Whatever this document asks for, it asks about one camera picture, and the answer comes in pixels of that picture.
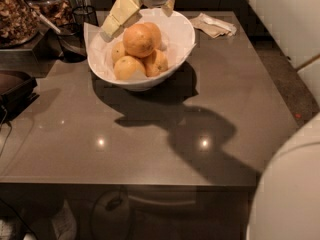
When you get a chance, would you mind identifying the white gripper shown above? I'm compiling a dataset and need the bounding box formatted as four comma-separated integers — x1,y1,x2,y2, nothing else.
100,0,175,41

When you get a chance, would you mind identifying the orange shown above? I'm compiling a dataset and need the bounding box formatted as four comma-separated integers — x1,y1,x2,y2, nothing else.
144,22,162,49
114,55,146,80
122,24,154,58
111,41,127,63
142,49,169,77

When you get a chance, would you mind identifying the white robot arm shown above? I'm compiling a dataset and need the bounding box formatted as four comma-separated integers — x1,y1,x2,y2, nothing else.
96,32,297,240

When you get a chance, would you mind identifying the white ceramic bowl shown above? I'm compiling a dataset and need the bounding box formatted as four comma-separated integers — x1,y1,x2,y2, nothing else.
86,7,197,92

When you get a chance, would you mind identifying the white paper bowl liner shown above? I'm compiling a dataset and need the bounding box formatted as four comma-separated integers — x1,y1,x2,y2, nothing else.
83,8,197,82

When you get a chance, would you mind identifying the crumpled paper napkin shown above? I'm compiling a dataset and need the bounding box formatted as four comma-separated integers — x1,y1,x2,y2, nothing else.
190,13,237,38

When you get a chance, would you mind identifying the small glass snack jar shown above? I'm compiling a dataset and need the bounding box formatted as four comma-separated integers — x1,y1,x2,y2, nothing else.
27,0,74,26

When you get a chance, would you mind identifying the large glass snack jar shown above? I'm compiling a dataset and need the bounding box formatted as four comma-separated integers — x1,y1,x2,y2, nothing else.
0,0,38,48

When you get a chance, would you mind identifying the black wire basket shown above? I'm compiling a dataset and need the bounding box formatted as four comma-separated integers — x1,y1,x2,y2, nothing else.
57,5,98,63

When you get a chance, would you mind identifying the black device with cable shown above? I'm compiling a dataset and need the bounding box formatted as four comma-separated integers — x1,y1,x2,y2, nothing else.
0,70,37,120

